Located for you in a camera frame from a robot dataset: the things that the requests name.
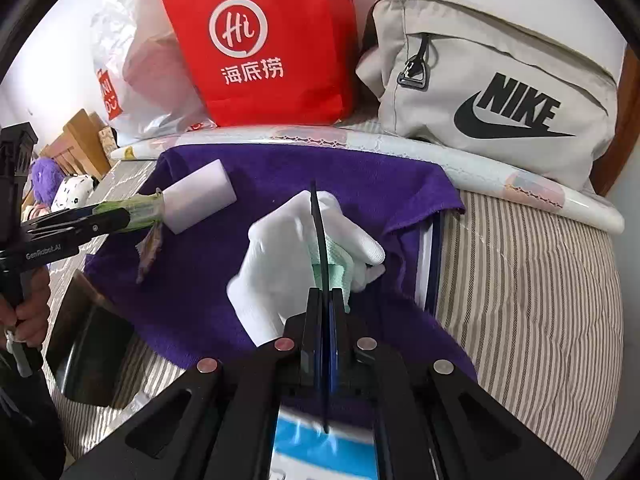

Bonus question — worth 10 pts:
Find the fruit pattern wipe packet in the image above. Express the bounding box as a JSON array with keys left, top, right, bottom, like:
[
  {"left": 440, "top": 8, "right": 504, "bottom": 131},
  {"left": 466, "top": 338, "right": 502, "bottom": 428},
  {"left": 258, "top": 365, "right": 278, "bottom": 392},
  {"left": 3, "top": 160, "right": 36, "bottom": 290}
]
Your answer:
[{"left": 136, "top": 222, "right": 163, "bottom": 284}]

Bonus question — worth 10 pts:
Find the white Miniso plastic bag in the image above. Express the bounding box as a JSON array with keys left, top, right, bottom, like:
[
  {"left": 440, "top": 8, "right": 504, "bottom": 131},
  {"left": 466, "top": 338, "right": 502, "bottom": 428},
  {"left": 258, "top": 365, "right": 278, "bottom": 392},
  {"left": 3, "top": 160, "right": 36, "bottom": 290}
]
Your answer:
[{"left": 90, "top": 0, "right": 215, "bottom": 146}]

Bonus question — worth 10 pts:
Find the white spotted pillow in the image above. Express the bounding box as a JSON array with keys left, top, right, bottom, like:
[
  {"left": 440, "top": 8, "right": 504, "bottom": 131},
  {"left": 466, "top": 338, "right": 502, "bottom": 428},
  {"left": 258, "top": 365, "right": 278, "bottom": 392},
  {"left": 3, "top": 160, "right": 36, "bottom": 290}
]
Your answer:
[{"left": 50, "top": 174, "right": 94, "bottom": 212}]

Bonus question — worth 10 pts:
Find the person's left hand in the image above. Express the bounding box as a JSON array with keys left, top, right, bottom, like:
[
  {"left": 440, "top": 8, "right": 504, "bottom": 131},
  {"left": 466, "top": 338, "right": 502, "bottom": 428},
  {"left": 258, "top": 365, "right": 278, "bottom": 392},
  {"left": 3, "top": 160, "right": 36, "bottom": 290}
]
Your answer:
[{"left": 1, "top": 266, "right": 51, "bottom": 348}]

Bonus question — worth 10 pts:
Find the beige Nike bag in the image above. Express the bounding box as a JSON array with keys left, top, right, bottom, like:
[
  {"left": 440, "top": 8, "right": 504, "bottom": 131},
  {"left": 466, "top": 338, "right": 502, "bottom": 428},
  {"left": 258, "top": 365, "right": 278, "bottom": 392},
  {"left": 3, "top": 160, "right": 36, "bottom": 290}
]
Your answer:
[{"left": 356, "top": 0, "right": 617, "bottom": 190}]

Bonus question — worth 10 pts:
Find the purple plush toy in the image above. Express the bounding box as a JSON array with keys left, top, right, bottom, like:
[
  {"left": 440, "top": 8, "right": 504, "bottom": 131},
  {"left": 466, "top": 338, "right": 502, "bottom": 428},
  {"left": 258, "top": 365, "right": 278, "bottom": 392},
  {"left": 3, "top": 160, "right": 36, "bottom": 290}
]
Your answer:
[{"left": 30, "top": 157, "right": 65, "bottom": 207}]

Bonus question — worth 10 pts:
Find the red Haidilao paper bag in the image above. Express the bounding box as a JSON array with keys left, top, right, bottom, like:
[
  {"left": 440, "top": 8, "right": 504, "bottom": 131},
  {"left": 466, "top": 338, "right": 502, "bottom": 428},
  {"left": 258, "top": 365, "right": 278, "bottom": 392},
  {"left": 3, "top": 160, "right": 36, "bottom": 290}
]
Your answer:
[{"left": 162, "top": 0, "right": 358, "bottom": 127}]

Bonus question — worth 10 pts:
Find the wooden bed headboard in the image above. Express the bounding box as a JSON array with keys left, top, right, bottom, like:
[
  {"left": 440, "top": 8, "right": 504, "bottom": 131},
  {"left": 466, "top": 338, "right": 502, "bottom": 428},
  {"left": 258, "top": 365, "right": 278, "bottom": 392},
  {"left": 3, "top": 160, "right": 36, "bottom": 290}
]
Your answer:
[{"left": 40, "top": 108, "right": 111, "bottom": 181}]

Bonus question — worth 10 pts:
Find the blue tissue pack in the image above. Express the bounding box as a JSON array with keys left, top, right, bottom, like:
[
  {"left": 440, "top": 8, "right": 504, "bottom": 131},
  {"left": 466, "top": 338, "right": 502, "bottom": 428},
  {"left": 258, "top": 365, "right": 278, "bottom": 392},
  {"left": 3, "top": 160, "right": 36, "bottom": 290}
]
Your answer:
[{"left": 269, "top": 408, "right": 378, "bottom": 480}]

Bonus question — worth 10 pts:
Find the light green tissue packet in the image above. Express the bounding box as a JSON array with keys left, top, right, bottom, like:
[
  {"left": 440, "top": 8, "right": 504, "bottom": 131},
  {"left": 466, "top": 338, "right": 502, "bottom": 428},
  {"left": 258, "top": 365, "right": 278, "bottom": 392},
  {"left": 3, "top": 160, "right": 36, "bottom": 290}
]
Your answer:
[{"left": 92, "top": 188, "right": 164, "bottom": 232}]

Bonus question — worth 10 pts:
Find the rolled patterned paper tube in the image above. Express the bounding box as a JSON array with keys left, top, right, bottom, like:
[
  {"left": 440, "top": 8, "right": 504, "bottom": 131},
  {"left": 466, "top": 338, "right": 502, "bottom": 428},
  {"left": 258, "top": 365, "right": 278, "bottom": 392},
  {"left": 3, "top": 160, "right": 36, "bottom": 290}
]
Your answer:
[{"left": 110, "top": 126, "right": 625, "bottom": 234}]

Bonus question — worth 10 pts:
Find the white glove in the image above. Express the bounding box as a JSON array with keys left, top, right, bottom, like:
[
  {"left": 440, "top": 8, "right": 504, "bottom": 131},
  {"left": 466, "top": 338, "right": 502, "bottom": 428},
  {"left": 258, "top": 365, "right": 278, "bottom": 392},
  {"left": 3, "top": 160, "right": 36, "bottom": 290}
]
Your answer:
[{"left": 227, "top": 191, "right": 385, "bottom": 347}]

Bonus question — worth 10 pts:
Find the mint green cloth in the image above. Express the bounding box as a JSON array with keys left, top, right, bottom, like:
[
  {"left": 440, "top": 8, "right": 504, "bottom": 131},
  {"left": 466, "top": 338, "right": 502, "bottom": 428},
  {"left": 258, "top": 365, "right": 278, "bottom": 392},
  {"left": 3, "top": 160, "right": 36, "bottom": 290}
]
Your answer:
[{"left": 308, "top": 237, "right": 355, "bottom": 312}]

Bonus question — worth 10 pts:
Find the purple towel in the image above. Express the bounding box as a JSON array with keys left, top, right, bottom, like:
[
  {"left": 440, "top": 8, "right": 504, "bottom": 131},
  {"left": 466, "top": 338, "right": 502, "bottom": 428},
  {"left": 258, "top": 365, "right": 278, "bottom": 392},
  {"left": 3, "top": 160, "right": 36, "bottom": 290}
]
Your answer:
[{"left": 85, "top": 144, "right": 476, "bottom": 377}]

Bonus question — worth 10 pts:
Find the brown patterned book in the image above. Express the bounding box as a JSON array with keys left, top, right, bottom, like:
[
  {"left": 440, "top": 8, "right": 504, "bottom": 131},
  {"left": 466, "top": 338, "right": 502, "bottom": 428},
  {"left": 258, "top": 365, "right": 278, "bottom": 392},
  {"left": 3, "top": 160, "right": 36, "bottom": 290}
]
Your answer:
[{"left": 98, "top": 127, "right": 118, "bottom": 162}]

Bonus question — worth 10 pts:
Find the striped quilted mattress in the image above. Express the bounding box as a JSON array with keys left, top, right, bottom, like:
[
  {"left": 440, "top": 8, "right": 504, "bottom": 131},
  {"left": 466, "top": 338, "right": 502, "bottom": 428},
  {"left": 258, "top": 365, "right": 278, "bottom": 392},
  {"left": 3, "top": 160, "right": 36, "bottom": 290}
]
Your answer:
[{"left": 41, "top": 159, "right": 626, "bottom": 480}]

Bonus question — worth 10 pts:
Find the dark green tin box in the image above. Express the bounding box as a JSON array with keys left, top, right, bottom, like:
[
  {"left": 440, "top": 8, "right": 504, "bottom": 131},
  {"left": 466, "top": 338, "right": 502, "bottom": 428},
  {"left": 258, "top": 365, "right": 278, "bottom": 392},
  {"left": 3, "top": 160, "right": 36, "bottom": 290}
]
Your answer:
[{"left": 46, "top": 270, "right": 134, "bottom": 406}]

